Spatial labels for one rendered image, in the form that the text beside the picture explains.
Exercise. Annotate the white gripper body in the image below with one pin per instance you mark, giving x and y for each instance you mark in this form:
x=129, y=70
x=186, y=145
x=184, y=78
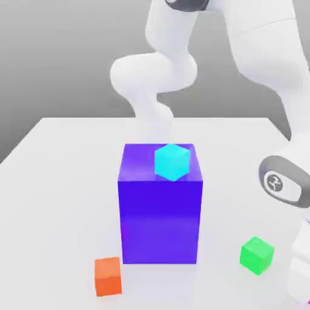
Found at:
x=301, y=278

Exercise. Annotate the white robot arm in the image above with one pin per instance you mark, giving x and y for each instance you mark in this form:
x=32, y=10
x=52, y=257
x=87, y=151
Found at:
x=261, y=48

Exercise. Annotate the small green cube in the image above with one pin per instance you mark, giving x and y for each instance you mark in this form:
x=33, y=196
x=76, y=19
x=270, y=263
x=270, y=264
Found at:
x=256, y=255

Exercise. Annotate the small cyan cube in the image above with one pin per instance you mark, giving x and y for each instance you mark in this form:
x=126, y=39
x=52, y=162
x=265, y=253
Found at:
x=172, y=161

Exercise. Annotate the small orange cube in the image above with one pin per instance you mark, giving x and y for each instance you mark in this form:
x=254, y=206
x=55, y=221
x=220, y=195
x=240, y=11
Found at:
x=107, y=277

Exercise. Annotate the large blue box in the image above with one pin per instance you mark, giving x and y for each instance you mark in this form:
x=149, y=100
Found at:
x=159, y=218

